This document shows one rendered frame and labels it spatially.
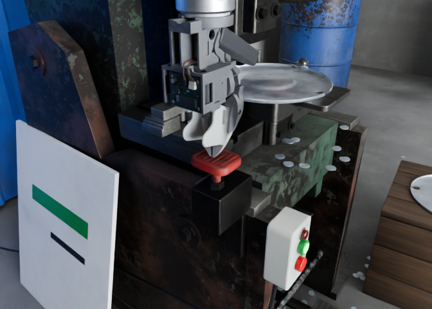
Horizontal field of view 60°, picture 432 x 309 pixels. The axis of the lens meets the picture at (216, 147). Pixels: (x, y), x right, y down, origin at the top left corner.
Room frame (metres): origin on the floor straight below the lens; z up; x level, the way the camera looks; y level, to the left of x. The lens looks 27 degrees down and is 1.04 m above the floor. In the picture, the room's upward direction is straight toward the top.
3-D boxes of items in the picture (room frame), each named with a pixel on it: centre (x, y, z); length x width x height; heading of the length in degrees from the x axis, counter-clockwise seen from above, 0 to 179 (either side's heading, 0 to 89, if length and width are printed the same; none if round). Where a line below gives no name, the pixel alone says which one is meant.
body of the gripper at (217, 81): (0.50, 0.02, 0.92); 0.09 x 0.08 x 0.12; 142
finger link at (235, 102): (0.51, -0.01, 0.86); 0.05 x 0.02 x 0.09; 52
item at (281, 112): (0.82, -0.16, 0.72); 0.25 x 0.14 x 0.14; 52
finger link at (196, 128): (0.51, 0.03, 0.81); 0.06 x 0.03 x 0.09; 142
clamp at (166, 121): (0.79, 0.08, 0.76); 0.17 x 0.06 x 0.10; 142
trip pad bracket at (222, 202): (0.54, -0.01, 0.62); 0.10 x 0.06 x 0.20; 142
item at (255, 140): (0.92, -0.02, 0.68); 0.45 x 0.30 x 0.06; 142
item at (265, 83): (0.85, -0.12, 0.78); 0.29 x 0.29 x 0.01
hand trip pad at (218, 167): (0.52, 0.00, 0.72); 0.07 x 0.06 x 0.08; 52
